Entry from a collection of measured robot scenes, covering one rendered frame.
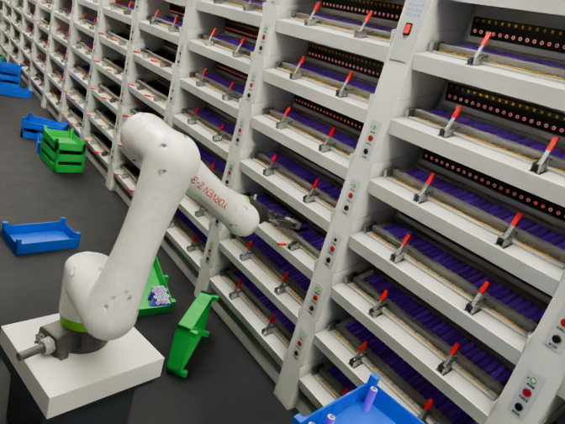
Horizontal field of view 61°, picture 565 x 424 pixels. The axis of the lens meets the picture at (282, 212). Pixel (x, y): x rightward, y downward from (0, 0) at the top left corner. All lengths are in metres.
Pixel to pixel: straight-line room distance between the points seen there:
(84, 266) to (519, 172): 1.09
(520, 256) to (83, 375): 1.11
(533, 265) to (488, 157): 0.28
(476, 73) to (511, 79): 0.10
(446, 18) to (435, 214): 0.57
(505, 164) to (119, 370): 1.10
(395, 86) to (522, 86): 0.37
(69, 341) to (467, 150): 1.15
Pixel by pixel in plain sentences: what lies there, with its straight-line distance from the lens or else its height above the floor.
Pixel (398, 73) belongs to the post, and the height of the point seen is 1.25.
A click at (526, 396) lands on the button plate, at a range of 1.31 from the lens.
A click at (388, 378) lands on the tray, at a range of 1.63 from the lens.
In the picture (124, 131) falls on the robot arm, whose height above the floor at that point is 0.94.
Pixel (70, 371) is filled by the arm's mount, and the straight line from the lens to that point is 1.37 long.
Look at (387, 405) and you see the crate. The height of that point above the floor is 0.51.
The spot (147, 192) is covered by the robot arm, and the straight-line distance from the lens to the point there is 1.10.
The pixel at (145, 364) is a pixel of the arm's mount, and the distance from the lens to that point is 1.41.
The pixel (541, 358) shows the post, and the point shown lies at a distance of 1.28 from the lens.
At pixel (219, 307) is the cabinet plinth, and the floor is 0.04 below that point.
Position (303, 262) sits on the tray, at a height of 0.54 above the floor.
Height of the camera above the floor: 1.24
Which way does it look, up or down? 19 degrees down
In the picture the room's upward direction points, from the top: 17 degrees clockwise
